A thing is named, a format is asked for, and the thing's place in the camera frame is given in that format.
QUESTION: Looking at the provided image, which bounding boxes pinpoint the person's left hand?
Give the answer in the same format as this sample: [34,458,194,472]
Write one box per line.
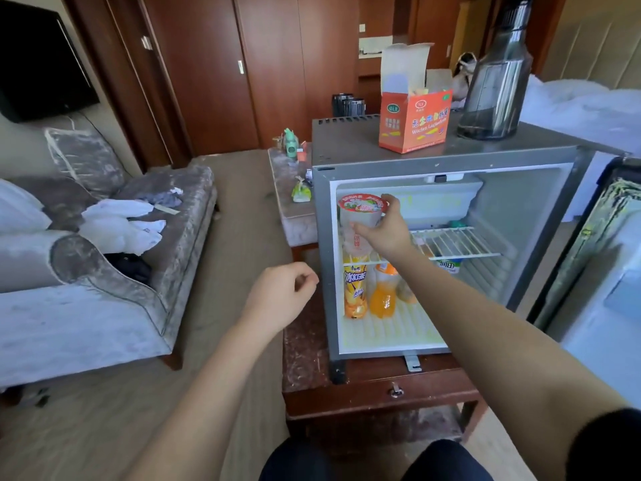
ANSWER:
[240,262,320,337]

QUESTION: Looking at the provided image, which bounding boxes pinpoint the person's right hand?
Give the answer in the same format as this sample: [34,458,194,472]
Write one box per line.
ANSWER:
[355,195,417,265]

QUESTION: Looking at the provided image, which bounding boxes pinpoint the red instant noodle cup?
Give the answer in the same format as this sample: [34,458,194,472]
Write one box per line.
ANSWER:
[339,193,387,261]

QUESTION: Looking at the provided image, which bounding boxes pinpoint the brown tea bottle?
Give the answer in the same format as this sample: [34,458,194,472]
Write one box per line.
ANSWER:
[395,270,422,305]

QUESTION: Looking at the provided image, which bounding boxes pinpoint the orange soda bottle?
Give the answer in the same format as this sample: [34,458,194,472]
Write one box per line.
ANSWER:
[369,260,400,319]

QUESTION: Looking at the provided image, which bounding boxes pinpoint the yellow label drink bottle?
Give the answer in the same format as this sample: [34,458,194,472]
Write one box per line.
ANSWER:
[343,257,370,319]

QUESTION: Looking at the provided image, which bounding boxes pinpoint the green cap water bottle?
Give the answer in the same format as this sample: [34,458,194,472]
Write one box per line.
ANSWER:
[435,220,472,275]

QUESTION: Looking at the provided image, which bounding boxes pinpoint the grey mini fridge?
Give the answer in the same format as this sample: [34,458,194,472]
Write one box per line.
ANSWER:
[310,115,592,385]

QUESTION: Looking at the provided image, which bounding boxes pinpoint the dark glass spray bottle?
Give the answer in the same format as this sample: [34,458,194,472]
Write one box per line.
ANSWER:
[457,0,537,141]

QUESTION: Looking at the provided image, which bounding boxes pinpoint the person's left forearm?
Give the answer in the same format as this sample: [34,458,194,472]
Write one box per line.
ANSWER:
[125,320,274,481]

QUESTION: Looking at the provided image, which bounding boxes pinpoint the person's right forearm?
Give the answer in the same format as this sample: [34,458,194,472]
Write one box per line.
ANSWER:
[395,245,641,481]

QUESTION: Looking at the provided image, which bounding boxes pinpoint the person's dark trousers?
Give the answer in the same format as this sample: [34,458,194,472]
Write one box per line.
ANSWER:
[258,438,497,481]

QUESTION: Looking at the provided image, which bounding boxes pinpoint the person's black shirt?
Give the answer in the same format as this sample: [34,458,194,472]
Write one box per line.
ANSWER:
[566,408,641,481]

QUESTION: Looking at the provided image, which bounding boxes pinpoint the grey upholstered bench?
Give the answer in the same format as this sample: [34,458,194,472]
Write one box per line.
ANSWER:
[267,145,320,249]

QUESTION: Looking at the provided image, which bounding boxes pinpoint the orange cardboard chalk box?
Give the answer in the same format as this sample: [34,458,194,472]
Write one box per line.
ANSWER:
[379,43,454,154]

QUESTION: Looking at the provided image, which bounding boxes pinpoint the dark red wooden stand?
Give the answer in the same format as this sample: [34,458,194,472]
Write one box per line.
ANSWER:
[282,245,490,437]

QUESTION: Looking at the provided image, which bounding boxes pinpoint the green toy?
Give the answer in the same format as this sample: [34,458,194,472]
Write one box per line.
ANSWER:
[281,128,302,161]

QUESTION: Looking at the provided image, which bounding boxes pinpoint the grey garment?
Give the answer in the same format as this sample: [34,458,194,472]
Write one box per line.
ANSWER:
[140,185,184,208]

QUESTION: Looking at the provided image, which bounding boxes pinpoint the black garment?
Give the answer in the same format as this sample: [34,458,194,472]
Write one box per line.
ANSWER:
[103,252,154,287]

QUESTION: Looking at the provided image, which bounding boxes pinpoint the large white garment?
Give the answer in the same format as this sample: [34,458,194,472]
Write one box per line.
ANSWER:
[78,215,168,257]

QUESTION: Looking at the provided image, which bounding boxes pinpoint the grey velvet sofa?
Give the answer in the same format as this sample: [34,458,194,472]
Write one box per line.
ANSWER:
[0,130,220,389]

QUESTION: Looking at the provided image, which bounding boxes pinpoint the small white garment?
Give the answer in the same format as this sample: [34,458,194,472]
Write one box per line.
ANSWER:
[80,198,154,221]

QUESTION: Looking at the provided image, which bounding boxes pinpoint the grey velvet cushion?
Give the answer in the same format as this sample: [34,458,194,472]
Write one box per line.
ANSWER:
[45,128,130,196]

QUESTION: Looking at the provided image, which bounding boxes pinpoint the white bed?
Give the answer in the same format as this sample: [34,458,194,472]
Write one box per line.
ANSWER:
[521,77,641,156]

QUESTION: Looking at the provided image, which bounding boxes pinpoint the black television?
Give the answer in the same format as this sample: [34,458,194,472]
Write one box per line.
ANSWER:
[0,0,99,123]

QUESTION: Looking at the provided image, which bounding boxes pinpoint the white wire shelf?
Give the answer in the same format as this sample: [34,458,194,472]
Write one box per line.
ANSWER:
[411,227,502,263]

